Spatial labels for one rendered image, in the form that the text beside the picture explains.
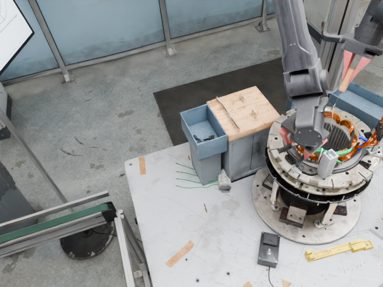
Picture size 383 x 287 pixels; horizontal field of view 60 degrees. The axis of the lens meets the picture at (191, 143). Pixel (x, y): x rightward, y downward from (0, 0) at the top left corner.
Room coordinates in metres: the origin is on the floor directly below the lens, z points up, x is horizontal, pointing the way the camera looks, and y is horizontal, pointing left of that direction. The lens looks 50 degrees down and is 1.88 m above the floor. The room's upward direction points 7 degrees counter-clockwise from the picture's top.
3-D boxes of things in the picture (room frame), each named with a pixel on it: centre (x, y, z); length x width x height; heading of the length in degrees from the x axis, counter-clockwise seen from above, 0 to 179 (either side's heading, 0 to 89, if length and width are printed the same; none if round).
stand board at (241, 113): (0.82, -0.19, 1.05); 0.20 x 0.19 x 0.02; 106
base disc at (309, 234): (0.61, -0.39, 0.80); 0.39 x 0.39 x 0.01
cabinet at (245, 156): (0.82, -0.19, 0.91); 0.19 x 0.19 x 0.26; 16
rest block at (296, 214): (0.52, -0.33, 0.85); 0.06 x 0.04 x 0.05; 61
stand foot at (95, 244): (0.98, 0.71, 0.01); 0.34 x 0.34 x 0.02
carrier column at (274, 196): (0.59, -0.27, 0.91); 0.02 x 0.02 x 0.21
